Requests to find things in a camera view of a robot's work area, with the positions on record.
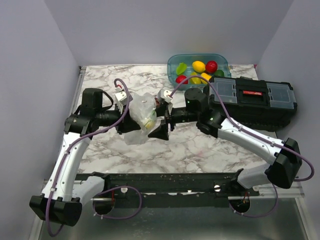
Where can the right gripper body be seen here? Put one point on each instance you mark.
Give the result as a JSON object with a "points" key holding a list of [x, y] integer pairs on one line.
{"points": [[169, 117]]}

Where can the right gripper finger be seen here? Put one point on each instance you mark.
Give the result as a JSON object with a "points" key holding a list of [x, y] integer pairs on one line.
{"points": [[161, 132], [160, 106]]}

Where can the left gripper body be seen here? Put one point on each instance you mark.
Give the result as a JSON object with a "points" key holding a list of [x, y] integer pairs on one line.
{"points": [[120, 112]]}

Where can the clear plastic lemon-print bag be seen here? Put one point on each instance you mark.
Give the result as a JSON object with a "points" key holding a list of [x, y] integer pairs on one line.
{"points": [[142, 109]]}

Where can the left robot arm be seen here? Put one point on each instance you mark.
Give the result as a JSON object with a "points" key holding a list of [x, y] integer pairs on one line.
{"points": [[59, 202]]}

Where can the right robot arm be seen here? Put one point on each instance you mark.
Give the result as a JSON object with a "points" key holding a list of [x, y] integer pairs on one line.
{"points": [[282, 160]]}

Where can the red fake apple front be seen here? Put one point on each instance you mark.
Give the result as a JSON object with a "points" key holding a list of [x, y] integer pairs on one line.
{"points": [[180, 79]]}

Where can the red fake apple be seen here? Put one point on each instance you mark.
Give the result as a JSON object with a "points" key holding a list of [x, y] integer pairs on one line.
{"points": [[180, 79], [211, 67]]}

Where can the yellow-green fake starfruit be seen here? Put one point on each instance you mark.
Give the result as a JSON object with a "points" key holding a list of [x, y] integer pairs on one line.
{"points": [[195, 80]]}

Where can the green fake leaf fruit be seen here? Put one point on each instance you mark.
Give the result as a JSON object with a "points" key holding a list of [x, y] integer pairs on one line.
{"points": [[181, 68]]}

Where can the yellow fake mango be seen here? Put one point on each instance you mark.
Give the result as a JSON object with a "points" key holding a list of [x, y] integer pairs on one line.
{"points": [[206, 76]]}

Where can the yellow fake lemon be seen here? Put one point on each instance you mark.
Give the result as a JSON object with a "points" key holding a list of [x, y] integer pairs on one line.
{"points": [[198, 66]]}

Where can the red fake apple back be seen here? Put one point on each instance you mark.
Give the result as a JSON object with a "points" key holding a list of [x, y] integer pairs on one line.
{"points": [[211, 67]]}

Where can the green fake lime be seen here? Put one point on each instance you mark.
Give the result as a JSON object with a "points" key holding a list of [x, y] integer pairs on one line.
{"points": [[219, 73]]}

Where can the teal plastic container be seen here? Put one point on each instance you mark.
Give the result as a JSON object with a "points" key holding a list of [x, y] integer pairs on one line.
{"points": [[188, 59]]}

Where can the black toolbox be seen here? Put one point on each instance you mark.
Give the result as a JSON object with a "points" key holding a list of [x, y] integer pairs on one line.
{"points": [[257, 104]]}

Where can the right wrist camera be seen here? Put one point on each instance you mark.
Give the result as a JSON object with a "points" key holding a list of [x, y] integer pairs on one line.
{"points": [[164, 95]]}

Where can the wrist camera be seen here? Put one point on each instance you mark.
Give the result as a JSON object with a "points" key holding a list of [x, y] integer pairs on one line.
{"points": [[164, 95], [121, 100]]}

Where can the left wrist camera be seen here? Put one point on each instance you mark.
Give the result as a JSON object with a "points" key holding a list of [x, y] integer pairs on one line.
{"points": [[121, 100]]}

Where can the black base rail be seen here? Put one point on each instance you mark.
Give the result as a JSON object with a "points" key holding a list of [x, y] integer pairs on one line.
{"points": [[174, 190]]}

